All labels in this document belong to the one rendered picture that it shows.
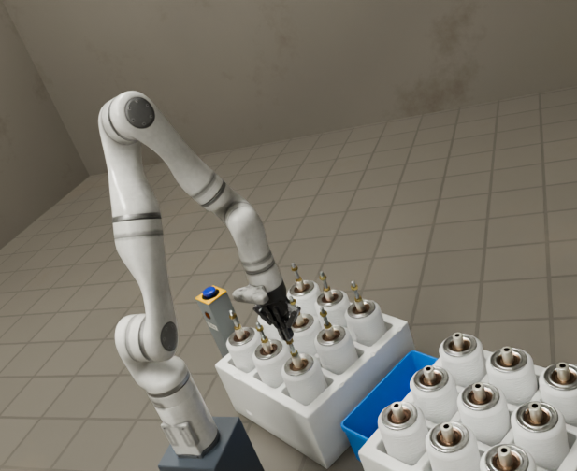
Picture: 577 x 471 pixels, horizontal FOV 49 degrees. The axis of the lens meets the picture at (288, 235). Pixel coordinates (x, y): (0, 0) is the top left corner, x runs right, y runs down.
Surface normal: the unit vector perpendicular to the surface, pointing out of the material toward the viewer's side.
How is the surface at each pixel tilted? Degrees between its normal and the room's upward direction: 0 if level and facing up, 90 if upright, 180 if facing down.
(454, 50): 90
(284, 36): 90
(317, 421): 90
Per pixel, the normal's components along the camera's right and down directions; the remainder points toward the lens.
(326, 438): 0.64, 0.17
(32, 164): 0.91, -0.11
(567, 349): -0.30, -0.84
